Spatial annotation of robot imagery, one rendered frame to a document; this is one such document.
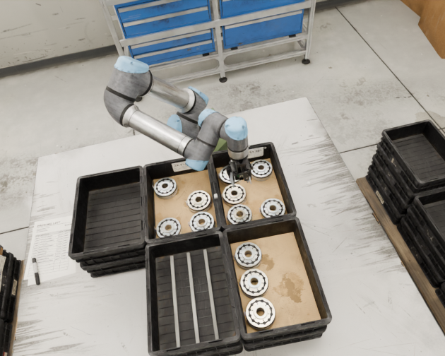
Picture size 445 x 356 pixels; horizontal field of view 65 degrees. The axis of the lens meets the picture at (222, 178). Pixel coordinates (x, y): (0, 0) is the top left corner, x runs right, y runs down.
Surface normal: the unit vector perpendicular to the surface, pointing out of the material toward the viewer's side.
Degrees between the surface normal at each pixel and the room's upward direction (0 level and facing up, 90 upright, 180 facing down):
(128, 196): 0
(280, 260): 0
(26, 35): 90
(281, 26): 90
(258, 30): 90
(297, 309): 0
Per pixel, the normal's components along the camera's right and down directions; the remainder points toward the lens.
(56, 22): 0.22, 0.77
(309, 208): -0.09, -0.59
